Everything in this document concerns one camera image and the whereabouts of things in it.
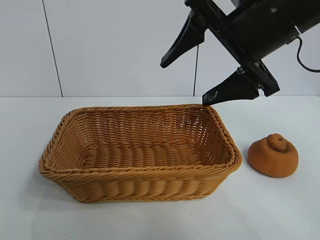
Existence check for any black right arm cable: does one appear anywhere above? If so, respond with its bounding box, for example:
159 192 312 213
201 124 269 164
287 34 320 73

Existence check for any brown bread bun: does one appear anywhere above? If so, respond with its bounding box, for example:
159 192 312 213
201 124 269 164
247 133 300 179

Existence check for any woven tan wicker basket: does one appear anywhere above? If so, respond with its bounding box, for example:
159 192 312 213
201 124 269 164
38 103 243 204

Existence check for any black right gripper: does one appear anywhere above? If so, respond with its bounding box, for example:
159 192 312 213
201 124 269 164
160 0 300 107

